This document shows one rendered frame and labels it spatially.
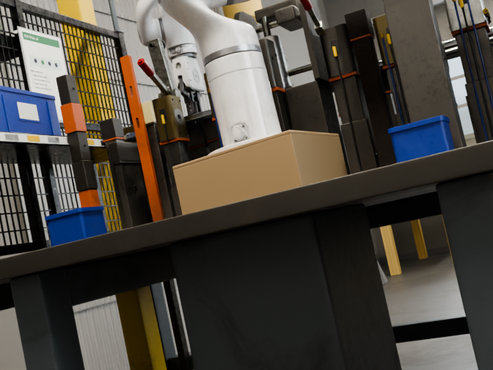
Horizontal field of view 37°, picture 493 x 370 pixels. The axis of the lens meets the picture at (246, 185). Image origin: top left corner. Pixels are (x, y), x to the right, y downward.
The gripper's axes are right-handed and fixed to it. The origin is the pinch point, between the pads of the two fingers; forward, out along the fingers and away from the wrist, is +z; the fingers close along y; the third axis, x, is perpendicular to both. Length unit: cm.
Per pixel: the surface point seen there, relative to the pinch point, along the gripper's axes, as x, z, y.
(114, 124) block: 26.6, -2.4, -0.6
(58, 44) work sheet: 54, -39, 19
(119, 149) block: 24.7, 5.9, -4.0
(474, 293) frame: -76, 54, -83
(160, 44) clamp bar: -1.9, -16.3, -16.7
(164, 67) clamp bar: -1.5, -10.0, -16.2
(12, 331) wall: 164, 60, 97
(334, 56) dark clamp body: -50, 2, -25
